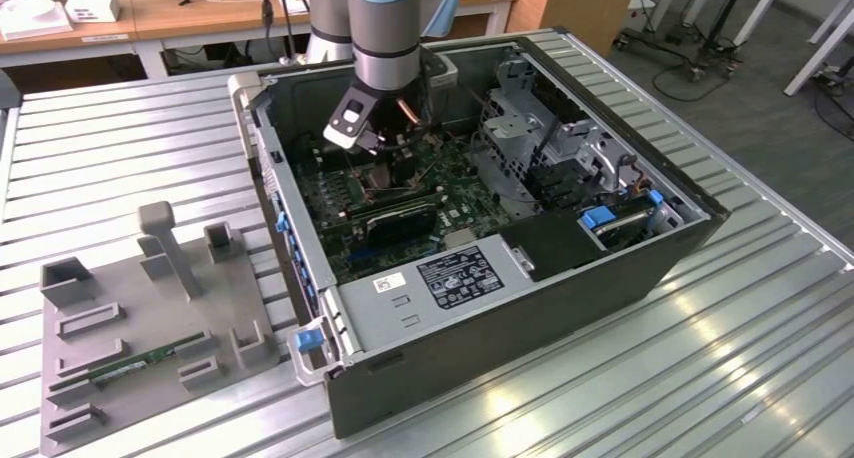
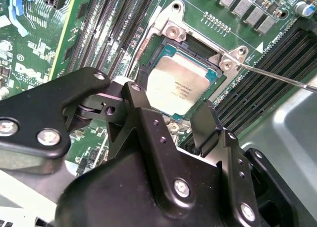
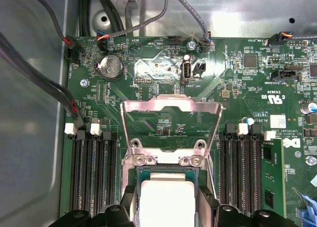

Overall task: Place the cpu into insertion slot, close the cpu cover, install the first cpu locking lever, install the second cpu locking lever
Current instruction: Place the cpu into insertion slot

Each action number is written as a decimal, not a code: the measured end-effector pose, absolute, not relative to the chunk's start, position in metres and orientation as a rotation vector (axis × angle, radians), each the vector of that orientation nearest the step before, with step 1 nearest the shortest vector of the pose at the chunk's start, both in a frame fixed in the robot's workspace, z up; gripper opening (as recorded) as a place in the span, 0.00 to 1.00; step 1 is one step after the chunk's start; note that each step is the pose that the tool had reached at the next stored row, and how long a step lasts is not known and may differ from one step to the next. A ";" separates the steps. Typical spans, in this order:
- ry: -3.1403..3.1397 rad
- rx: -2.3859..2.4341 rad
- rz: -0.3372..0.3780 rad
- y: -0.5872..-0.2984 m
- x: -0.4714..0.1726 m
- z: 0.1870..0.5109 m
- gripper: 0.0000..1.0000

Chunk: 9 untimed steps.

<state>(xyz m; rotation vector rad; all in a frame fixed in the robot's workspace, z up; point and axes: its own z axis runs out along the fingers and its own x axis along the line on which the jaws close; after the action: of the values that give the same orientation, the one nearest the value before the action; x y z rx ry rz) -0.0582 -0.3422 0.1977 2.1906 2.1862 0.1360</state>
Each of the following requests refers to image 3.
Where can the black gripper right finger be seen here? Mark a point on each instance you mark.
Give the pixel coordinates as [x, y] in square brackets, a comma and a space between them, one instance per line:
[227, 217]

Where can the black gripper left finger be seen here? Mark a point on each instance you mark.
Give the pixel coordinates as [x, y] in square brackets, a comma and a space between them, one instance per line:
[116, 217]

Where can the silver CPU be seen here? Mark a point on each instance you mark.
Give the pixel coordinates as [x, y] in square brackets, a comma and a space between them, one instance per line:
[168, 202]

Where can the metal socket cover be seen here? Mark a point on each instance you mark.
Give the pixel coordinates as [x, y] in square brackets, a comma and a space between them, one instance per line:
[143, 104]

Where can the blue plastic slot latch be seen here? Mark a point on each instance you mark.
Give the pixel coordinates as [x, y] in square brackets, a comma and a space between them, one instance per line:
[305, 212]

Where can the green RAM stick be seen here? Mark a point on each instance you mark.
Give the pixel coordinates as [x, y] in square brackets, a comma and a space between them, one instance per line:
[272, 177]

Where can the white label sticker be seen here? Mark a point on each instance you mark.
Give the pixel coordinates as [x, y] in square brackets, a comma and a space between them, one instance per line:
[278, 121]

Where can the green motherboard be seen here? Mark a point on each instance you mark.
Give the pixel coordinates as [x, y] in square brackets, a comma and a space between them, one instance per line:
[210, 88]

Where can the black open PC case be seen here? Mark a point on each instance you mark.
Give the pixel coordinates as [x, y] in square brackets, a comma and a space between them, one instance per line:
[29, 113]

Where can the silver coin battery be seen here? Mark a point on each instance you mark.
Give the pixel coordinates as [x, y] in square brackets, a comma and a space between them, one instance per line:
[111, 67]

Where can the internal USB port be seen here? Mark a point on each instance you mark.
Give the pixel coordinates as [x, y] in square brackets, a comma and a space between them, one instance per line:
[187, 71]

